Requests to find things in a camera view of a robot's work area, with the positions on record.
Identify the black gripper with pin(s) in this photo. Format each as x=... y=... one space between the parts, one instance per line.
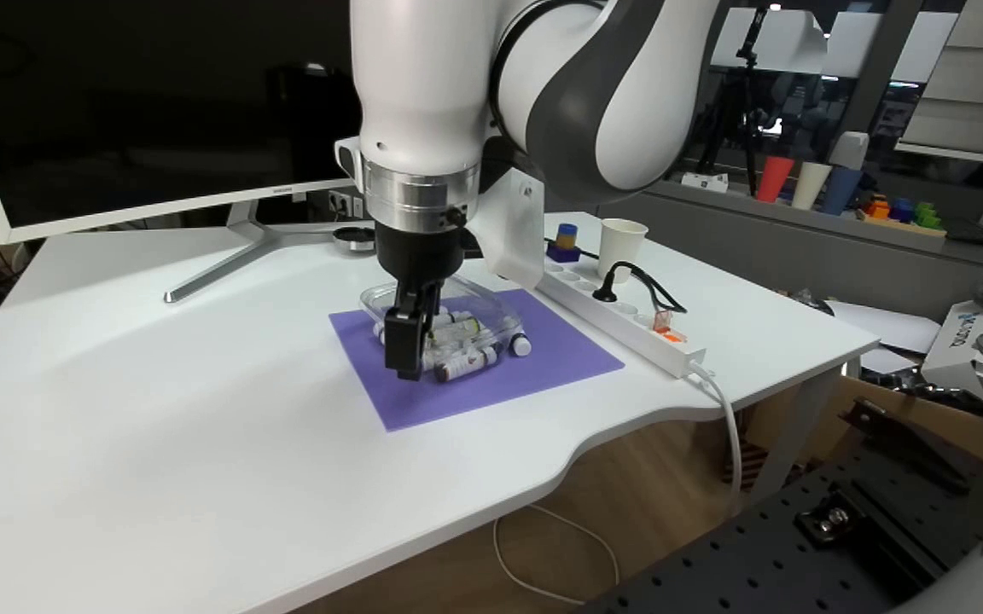
x=417 y=249

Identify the clear plastic container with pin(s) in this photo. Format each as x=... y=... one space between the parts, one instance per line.
x=468 y=320

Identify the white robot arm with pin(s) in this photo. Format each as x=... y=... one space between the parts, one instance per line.
x=595 y=95

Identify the white bottle outside container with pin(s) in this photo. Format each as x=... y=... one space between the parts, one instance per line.
x=518 y=345

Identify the purple paper mat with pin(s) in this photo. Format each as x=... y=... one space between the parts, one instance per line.
x=562 y=356

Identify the blue block toy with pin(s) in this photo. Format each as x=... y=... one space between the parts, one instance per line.
x=565 y=243

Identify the white power strip on table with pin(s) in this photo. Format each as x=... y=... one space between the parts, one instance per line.
x=630 y=322

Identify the white paper cup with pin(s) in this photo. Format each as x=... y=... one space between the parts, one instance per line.
x=618 y=243

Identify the white monitor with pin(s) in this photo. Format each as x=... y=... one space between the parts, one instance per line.
x=131 y=112

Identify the red cup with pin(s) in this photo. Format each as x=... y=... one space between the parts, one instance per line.
x=772 y=179

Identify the white cup on shelf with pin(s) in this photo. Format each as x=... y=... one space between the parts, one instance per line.
x=810 y=182

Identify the blue cup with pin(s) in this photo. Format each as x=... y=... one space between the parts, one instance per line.
x=838 y=194

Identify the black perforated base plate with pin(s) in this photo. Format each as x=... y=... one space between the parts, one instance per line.
x=854 y=538

